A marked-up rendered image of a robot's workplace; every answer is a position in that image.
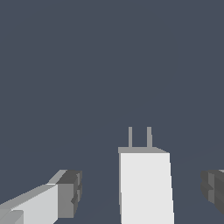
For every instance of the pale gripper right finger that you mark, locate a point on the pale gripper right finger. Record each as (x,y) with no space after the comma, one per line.
(214,186)

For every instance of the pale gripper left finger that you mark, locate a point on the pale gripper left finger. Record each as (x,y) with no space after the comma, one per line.
(43,201)

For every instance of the white charger with grey prongs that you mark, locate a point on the white charger with grey prongs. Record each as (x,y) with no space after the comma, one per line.
(145,186)

